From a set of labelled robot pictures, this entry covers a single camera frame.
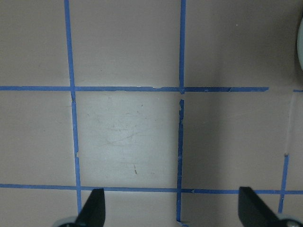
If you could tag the pale green steel pot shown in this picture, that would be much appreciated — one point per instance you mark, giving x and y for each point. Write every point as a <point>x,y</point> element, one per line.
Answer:
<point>299,43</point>

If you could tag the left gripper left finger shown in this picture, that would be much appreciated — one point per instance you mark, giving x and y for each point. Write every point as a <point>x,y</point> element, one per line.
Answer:
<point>93,213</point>

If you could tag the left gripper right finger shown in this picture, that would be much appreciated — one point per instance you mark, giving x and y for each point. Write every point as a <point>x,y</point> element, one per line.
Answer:
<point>253,212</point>

